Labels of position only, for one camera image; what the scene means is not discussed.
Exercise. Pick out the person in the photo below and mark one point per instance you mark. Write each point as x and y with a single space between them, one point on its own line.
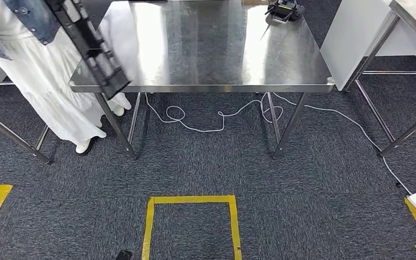
50 89

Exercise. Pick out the steel workbench table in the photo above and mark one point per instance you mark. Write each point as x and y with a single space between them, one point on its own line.
211 43

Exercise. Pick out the long black plastic panel part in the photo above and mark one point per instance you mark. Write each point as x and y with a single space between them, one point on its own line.
96 61

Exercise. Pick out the black device with yellow stripe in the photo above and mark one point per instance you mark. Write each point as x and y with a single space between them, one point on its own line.
285 10

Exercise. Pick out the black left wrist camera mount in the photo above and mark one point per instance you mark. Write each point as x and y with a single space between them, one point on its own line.
123 255

